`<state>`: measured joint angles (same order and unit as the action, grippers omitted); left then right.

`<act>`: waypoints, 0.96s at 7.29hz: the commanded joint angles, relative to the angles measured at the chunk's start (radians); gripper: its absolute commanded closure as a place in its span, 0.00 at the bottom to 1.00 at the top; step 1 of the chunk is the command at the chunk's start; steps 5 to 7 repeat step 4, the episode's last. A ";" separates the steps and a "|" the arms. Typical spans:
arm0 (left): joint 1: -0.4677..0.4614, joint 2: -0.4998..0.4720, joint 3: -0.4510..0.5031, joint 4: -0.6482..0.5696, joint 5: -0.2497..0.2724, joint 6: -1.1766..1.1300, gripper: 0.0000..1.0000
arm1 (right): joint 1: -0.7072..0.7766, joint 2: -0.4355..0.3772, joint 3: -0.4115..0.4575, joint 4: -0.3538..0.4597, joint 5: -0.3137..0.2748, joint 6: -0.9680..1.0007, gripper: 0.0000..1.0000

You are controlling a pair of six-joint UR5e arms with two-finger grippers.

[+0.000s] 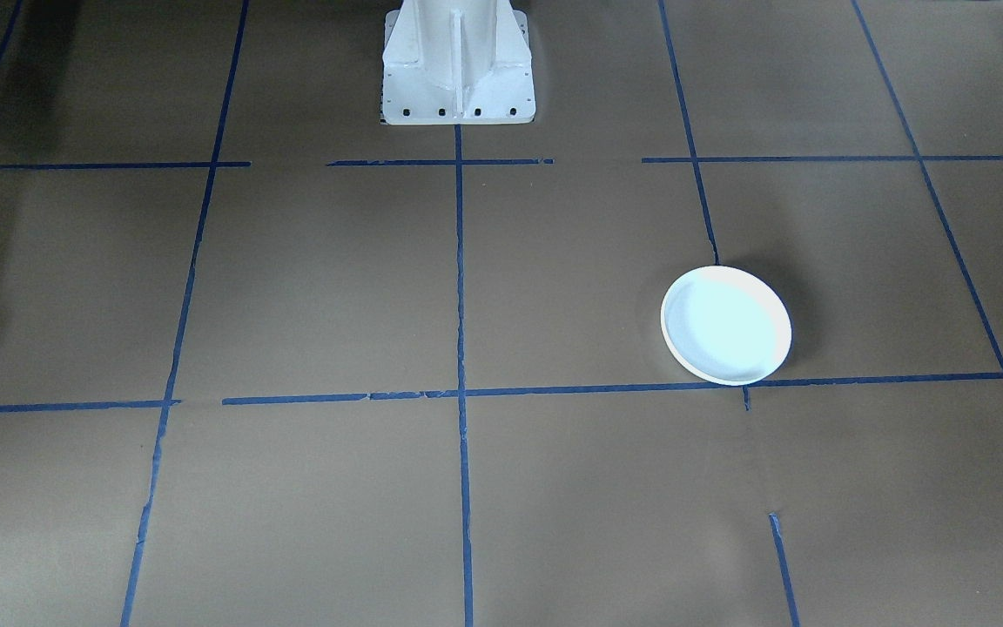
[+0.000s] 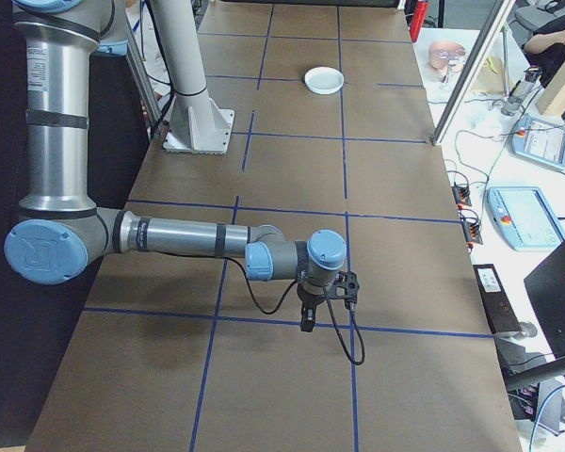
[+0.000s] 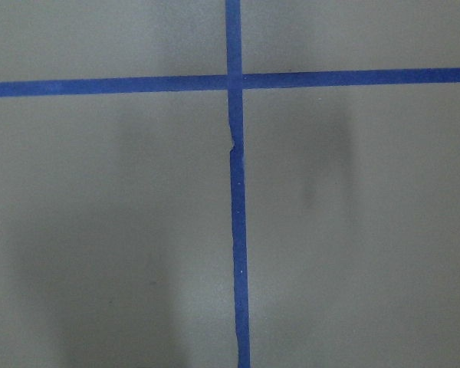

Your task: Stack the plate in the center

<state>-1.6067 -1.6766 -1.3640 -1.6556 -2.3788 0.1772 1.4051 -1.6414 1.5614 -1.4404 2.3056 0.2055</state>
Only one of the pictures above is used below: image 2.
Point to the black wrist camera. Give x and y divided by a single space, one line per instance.
348 284

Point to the light blue teach pendant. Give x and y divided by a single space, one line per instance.
544 141
522 221

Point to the aluminium frame post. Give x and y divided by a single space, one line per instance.
468 70

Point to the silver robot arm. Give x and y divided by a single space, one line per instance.
56 141

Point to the black box with white label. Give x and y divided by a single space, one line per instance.
499 306

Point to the person in dark clothes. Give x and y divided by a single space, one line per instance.
546 44

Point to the white plate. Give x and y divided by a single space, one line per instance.
324 77

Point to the red cylinder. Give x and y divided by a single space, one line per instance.
422 14

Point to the grey office chair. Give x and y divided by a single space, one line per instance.
532 16

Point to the light wooden box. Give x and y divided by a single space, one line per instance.
562 85

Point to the black orange connector block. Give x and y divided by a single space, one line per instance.
472 233
461 193

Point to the white pedestal column with plate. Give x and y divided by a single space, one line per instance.
188 56

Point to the clear bottle with black cap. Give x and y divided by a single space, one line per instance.
515 101

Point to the person in white coat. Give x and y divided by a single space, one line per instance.
148 28

